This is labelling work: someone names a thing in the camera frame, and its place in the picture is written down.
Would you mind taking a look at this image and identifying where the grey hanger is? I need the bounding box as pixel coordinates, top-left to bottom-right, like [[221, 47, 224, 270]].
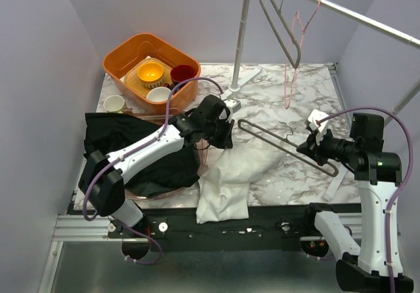
[[238, 119, 339, 178], [259, 0, 302, 68]]

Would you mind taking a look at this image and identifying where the white skirt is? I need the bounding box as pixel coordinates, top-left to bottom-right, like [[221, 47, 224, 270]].
[[196, 138, 285, 224]]

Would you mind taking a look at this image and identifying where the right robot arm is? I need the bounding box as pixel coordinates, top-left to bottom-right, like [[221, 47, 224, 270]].
[[297, 109, 414, 292]]

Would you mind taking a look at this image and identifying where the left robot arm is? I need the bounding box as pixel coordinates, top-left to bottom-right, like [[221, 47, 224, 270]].
[[78, 95, 234, 237]]

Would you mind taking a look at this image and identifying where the clear pink plastic basket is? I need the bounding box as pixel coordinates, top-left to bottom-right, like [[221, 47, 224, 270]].
[[124, 110, 209, 201]]

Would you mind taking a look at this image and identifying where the dark red cup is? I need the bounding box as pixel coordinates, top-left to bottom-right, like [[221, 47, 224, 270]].
[[170, 64, 196, 92]]

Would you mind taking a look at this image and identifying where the white bowl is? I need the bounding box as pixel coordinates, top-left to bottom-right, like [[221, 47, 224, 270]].
[[146, 87, 171, 102]]

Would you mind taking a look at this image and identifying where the yellow bowl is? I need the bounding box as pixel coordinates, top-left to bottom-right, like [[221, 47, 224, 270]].
[[137, 62, 164, 88]]

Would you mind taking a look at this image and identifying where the black mounting bar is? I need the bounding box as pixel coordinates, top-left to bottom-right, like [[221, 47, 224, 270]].
[[108, 203, 362, 253]]

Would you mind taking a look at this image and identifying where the orange plastic bin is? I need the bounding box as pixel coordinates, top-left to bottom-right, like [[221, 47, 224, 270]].
[[102, 33, 201, 115]]

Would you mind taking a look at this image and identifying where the woven bamboo mat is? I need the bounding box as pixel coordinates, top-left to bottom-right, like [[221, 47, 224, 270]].
[[124, 58, 165, 97]]

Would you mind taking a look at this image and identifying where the white mug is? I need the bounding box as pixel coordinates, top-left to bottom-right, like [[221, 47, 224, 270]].
[[103, 95, 129, 113]]

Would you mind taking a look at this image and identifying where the black garment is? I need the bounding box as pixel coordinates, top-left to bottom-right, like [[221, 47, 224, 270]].
[[84, 113, 201, 198]]

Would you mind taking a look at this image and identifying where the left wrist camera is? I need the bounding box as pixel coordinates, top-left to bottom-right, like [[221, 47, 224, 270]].
[[219, 99, 242, 122]]

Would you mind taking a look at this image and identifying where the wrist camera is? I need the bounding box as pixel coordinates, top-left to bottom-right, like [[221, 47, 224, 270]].
[[305, 109, 329, 136], [219, 99, 242, 122]]

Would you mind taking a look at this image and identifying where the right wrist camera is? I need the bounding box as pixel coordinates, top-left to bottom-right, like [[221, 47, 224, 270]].
[[305, 109, 329, 136]]

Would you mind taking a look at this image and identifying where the pink wire hanger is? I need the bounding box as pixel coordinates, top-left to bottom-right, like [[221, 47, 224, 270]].
[[283, 0, 322, 109]]

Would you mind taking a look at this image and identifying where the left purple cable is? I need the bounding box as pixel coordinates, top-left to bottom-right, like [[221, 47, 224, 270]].
[[81, 77, 227, 265]]

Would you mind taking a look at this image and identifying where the silver clothes rack rail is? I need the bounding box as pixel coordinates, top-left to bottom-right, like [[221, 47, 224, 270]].
[[308, 0, 419, 49]]

